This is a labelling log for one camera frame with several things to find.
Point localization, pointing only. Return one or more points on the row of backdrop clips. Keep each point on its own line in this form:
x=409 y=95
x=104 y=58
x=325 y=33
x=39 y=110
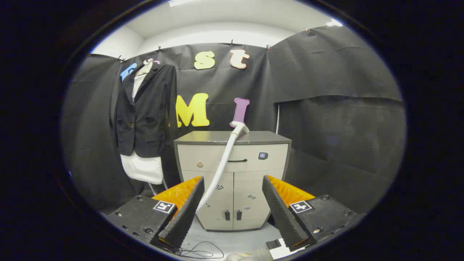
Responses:
x=231 y=43

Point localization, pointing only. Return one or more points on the black backdrop cloth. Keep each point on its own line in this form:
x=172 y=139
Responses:
x=326 y=108

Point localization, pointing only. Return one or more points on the grey cabinet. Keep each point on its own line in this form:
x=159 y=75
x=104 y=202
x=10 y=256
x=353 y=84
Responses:
x=239 y=181

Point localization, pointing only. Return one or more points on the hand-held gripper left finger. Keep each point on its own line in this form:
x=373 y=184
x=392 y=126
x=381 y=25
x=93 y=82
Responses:
x=185 y=214

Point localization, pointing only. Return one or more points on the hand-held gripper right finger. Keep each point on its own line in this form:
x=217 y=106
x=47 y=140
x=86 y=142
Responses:
x=281 y=214

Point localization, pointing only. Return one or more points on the white shirt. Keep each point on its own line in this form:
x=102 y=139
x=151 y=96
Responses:
x=143 y=168

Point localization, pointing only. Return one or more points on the black suit jacket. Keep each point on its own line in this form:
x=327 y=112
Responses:
x=148 y=119

